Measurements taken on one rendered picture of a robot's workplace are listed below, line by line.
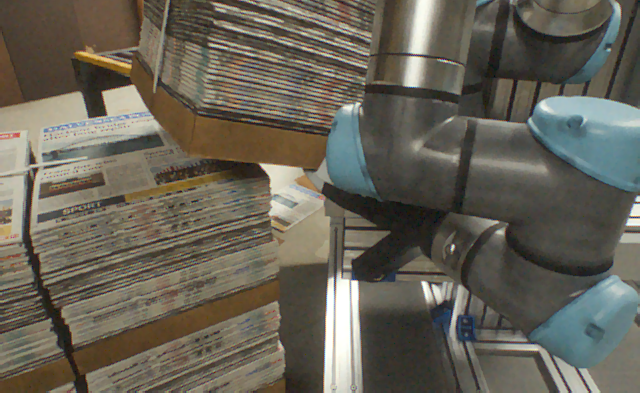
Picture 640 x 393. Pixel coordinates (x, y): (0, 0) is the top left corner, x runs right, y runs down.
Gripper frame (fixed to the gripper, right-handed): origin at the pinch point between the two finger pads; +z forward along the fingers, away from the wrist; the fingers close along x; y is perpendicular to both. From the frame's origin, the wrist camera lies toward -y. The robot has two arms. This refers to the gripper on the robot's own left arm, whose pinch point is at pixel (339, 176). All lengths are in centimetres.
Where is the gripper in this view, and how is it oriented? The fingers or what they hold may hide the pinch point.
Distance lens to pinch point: 58.6
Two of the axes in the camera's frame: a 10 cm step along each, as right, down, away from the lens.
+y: 2.8, -9.2, -2.8
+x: -8.1, -0.7, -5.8
